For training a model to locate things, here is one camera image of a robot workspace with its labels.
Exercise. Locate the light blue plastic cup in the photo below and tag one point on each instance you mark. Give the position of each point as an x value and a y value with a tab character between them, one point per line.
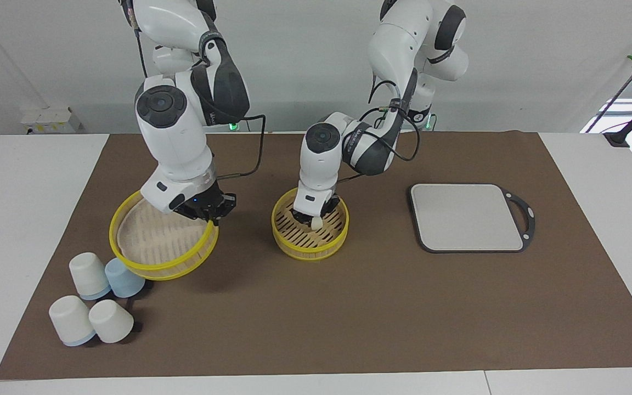
127	282

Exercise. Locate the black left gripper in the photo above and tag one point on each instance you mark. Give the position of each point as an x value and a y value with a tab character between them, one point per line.
331	206

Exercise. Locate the yellow rimmed steamer lid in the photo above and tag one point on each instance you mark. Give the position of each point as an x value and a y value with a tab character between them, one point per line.
151	244

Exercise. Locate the grey cutting board black rim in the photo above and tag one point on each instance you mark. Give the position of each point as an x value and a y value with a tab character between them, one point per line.
464	216

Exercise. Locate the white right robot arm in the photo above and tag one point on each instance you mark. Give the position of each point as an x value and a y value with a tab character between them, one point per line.
176	142

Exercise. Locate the white plastic cup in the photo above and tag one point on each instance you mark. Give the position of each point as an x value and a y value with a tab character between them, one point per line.
70	321
110	321
88	274

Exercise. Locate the brown table mat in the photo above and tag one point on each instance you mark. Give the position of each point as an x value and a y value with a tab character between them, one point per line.
349	318

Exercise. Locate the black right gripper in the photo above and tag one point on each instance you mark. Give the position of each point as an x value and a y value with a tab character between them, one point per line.
206	203

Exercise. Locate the white steamed bun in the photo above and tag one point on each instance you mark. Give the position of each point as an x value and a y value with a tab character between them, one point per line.
316	224

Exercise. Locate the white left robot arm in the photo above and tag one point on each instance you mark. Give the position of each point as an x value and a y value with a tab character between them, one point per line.
321	159

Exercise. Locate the yellow bamboo steamer basket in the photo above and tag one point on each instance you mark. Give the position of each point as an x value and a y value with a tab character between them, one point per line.
310	249

